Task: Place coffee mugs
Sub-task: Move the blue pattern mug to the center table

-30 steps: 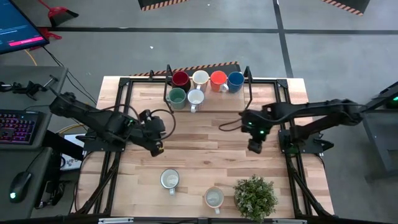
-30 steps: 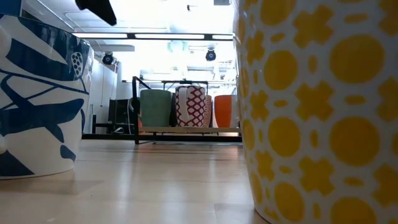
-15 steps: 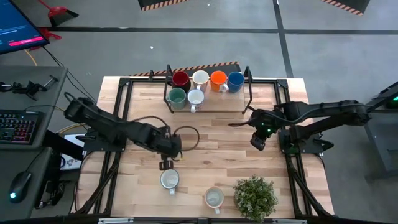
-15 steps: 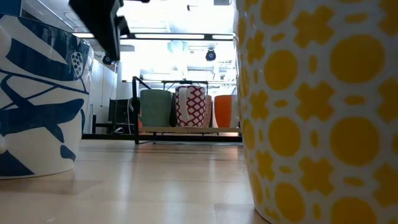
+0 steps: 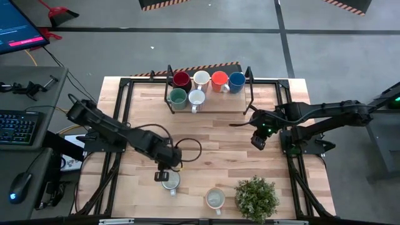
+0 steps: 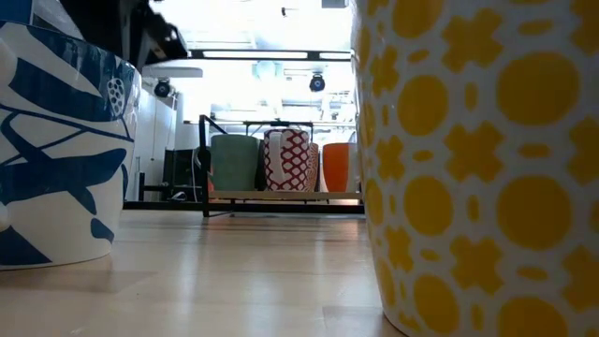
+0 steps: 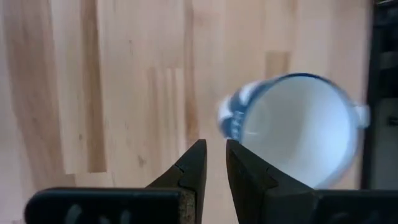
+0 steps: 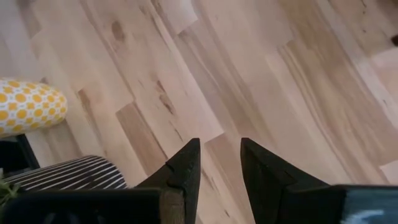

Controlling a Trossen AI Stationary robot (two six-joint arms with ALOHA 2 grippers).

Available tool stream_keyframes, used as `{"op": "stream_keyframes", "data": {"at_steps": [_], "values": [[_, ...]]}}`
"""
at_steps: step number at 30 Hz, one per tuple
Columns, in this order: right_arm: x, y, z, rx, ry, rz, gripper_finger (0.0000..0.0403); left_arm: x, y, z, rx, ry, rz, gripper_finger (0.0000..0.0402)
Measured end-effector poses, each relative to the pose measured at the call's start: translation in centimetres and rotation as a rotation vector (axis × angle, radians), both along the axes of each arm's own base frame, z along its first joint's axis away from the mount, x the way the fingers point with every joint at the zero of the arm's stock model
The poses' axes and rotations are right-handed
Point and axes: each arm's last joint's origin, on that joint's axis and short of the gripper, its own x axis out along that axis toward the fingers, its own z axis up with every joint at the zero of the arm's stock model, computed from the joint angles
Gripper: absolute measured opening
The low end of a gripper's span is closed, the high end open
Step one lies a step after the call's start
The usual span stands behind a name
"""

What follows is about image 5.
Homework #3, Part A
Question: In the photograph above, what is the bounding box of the blue leaf-print white mug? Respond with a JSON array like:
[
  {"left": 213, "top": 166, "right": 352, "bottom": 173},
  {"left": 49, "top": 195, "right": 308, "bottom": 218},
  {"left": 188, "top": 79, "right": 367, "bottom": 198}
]
[{"left": 161, "top": 171, "right": 181, "bottom": 197}]

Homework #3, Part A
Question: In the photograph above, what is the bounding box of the orange mug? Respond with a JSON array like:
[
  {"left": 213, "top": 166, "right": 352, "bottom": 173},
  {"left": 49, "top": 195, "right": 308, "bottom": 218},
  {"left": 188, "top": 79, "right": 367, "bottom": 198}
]
[{"left": 211, "top": 71, "right": 231, "bottom": 94}]

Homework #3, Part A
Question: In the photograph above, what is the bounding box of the yellow patterned white mug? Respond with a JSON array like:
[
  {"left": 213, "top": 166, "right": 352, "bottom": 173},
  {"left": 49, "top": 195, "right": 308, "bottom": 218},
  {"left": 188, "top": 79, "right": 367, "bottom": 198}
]
[{"left": 205, "top": 187, "right": 226, "bottom": 216}]

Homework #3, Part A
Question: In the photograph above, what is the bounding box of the mint green mug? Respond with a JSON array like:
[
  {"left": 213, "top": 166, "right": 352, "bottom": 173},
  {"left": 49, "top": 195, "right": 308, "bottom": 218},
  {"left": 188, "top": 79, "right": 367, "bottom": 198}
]
[{"left": 166, "top": 87, "right": 188, "bottom": 111}]

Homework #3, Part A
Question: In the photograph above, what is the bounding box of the coral floral-print mug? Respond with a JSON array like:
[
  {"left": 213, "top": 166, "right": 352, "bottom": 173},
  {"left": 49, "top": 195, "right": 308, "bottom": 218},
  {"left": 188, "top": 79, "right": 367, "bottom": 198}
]
[{"left": 192, "top": 70, "right": 211, "bottom": 93}]

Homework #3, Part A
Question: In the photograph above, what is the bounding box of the black mug red inside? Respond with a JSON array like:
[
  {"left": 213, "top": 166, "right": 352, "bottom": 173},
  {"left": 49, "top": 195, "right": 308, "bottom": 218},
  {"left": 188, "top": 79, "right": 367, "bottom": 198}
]
[{"left": 172, "top": 71, "right": 193, "bottom": 94}]

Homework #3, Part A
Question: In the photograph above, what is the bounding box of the black metal mug rack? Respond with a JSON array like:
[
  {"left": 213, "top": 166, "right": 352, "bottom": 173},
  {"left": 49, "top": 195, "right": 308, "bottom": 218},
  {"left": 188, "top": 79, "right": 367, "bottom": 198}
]
[{"left": 164, "top": 64, "right": 254, "bottom": 116}]

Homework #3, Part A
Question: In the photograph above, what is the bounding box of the potted plant striped pot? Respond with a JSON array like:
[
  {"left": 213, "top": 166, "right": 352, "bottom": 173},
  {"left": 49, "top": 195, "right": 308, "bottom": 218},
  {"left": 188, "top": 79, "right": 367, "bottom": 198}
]
[{"left": 234, "top": 176, "right": 280, "bottom": 223}]

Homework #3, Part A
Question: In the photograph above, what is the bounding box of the hazard-striped black mat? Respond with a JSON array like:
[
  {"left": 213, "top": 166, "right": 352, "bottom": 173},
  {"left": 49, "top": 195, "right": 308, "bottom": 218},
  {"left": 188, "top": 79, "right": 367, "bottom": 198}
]
[
  {"left": 129, "top": 61, "right": 241, "bottom": 78},
  {"left": 321, "top": 0, "right": 373, "bottom": 16},
  {"left": 138, "top": 0, "right": 191, "bottom": 12}
]

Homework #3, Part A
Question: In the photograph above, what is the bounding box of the white printed box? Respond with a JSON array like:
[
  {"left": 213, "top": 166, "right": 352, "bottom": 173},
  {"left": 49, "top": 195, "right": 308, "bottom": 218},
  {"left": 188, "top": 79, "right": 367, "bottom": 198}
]
[{"left": 59, "top": 134, "right": 87, "bottom": 172}]

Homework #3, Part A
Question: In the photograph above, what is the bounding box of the black neighbouring workstation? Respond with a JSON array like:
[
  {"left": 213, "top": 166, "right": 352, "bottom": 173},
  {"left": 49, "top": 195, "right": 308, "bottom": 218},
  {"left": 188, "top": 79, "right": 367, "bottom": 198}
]
[{"left": 343, "top": 81, "right": 400, "bottom": 182}]

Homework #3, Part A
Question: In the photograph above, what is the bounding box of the black computer mouse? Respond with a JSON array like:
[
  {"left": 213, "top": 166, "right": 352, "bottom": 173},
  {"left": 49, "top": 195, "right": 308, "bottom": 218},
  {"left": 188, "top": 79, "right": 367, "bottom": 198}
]
[{"left": 8, "top": 172, "right": 33, "bottom": 205}]

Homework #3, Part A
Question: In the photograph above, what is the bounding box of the black backlit keyboard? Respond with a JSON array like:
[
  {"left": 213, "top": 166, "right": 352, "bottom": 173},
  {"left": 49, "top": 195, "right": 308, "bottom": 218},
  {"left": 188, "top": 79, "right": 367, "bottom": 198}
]
[{"left": 0, "top": 109, "right": 41, "bottom": 146}]

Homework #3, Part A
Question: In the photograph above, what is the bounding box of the black clamp stand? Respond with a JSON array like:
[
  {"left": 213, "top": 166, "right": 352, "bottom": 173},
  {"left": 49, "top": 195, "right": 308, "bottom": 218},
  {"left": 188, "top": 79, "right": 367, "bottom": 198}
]
[{"left": 0, "top": 74, "right": 60, "bottom": 101}]

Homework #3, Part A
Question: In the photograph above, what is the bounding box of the grey desk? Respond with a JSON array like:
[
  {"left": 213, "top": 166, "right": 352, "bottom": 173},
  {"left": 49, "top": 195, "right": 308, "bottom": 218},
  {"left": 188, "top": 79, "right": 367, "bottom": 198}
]
[{"left": 0, "top": 65, "right": 69, "bottom": 221}]

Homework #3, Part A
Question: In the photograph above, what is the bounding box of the blue-screen monitor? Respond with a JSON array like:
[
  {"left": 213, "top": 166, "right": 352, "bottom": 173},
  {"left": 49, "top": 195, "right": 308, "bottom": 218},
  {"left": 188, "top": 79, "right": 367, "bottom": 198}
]
[{"left": 0, "top": 0, "right": 51, "bottom": 56}]

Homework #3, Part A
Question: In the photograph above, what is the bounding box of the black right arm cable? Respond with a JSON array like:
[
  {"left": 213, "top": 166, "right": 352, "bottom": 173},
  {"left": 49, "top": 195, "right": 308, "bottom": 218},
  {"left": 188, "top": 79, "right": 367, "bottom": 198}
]
[{"left": 229, "top": 120, "right": 256, "bottom": 128}]

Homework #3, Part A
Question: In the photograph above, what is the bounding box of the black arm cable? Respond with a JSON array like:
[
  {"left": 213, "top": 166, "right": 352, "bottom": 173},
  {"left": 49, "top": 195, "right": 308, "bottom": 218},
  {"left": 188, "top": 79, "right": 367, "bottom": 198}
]
[
  {"left": 229, "top": 120, "right": 256, "bottom": 128},
  {"left": 174, "top": 137, "right": 203, "bottom": 163}
]

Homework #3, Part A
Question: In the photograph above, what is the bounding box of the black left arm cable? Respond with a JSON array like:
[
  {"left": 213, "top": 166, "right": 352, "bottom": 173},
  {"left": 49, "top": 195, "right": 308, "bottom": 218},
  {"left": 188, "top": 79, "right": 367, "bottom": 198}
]
[{"left": 174, "top": 137, "right": 203, "bottom": 163}]

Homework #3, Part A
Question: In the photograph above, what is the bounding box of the black table frame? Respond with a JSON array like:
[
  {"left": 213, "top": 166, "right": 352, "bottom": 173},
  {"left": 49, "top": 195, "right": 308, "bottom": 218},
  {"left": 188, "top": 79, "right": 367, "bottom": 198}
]
[{"left": 73, "top": 76, "right": 337, "bottom": 219}]

